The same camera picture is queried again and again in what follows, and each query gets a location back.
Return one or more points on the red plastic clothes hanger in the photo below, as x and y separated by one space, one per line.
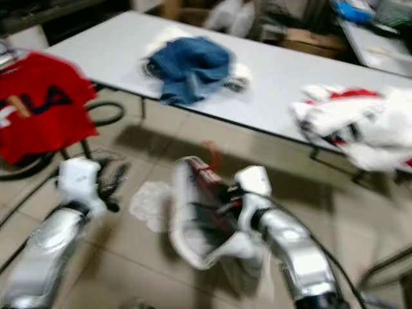
209 175

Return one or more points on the white jacket dark lining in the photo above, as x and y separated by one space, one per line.
187 238

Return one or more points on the blue denim garment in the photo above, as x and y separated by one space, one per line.
190 67

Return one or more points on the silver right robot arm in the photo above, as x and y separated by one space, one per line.
296 251

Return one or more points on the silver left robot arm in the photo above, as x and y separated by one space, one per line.
45 257

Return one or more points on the small white garment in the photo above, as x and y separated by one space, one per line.
241 76

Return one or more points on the red FILA t-shirt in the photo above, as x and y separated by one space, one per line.
38 84

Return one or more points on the grey folding table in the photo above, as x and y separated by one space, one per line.
283 64

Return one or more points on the white clothes pile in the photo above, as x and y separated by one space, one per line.
360 122

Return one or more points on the red garment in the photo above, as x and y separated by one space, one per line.
354 94

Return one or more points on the brown cardboard box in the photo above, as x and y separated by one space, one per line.
312 42

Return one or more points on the white bags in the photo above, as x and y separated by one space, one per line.
225 16

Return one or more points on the grey side table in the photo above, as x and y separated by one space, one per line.
380 55

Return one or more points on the blue bag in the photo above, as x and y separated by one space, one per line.
354 11

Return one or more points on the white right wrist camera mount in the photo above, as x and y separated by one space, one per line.
252 180

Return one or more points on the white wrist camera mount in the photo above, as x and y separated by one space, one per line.
80 177
252 180

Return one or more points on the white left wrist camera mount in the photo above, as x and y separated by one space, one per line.
80 177

